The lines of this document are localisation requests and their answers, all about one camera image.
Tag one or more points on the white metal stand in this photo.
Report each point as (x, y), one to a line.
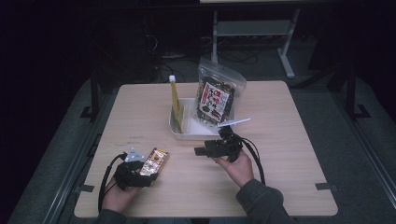
(253, 28)

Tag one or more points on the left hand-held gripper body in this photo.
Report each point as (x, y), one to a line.
(129, 179)

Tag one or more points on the white plastic bin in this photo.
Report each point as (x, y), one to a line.
(196, 127)

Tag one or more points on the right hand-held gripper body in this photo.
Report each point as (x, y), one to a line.
(229, 144)

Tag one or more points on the black metal stand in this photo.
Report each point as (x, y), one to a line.
(351, 93)
(94, 93)

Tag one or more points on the clear bag of dark snacks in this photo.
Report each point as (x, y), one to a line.
(216, 96)

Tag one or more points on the grey tape strip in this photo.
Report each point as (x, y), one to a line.
(327, 186)
(85, 188)

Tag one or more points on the person's left hand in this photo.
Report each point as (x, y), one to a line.
(116, 197)

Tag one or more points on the yellow spouted pouch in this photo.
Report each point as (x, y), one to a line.
(176, 105)

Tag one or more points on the gold foil snack packet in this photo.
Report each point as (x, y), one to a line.
(154, 161)

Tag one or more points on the person's right hand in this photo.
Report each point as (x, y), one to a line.
(239, 169)

